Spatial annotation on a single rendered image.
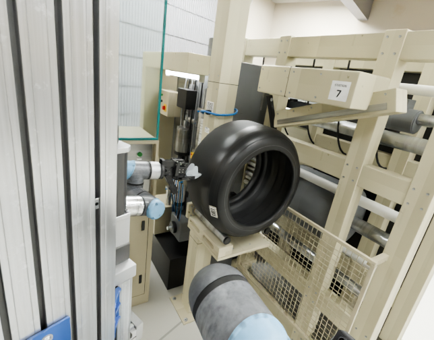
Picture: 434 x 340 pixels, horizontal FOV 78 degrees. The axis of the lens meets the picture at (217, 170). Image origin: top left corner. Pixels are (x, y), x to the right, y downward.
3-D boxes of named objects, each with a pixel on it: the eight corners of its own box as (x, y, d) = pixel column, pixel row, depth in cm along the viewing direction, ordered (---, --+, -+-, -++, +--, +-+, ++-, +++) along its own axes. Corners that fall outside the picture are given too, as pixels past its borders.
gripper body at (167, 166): (190, 163, 116) (164, 162, 109) (186, 181, 118) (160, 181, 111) (182, 158, 121) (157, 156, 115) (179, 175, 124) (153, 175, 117)
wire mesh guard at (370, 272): (236, 265, 213) (252, 185, 191) (238, 264, 214) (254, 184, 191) (333, 370, 143) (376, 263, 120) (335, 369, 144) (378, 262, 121)
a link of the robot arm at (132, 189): (131, 214, 104) (135, 188, 101) (117, 203, 111) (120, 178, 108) (149, 211, 110) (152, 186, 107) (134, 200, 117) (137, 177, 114)
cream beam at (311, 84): (255, 91, 159) (260, 64, 154) (286, 95, 172) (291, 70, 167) (348, 108, 111) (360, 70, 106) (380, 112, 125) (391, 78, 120)
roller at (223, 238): (199, 206, 166) (199, 212, 167) (193, 207, 163) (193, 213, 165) (231, 236, 138) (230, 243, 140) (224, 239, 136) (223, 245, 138)
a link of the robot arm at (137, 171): (117, 177, 109) (119, 157, 107) (143, 177, 115) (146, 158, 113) (122, 184, 103) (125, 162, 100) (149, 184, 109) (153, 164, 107)
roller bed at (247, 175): (240, 191, 201) (246, 154, 191) (255, 189, 209) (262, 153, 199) (256, 203, 185) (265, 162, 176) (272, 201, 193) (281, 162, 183)
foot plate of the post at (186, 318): (169, 298, 211) (169, 295, 210) (199, 288, 225) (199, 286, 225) (183, 325, 190) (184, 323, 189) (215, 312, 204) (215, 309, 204)
